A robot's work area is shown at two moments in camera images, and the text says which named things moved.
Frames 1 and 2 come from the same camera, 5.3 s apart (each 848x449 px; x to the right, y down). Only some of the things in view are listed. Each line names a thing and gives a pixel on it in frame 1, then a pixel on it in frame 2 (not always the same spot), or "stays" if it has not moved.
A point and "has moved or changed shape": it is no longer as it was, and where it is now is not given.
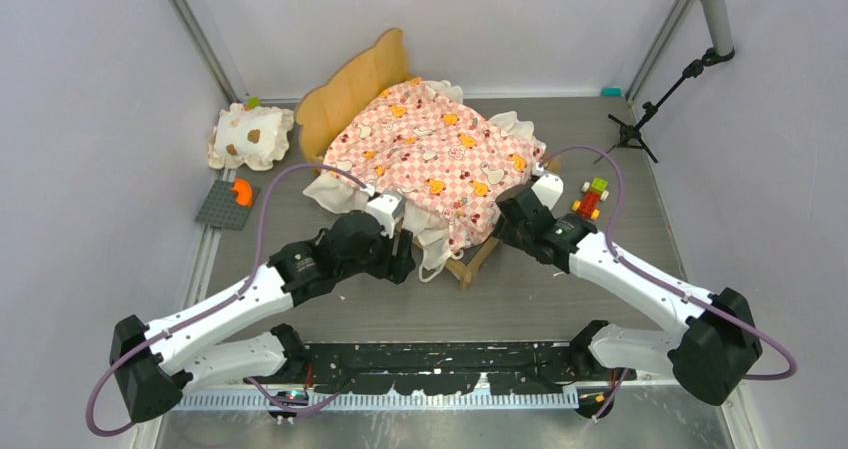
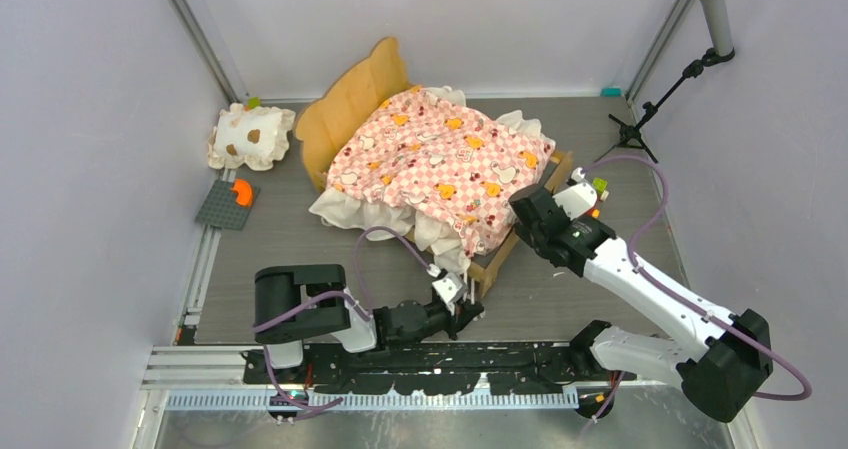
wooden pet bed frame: (349, 88) has moved or changed shape
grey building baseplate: (219, 207) stays
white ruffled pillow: (255, 137) stays
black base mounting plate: (521, 367) stays
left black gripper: (394, 267) → (464, 313)
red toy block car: (594, 192) stays
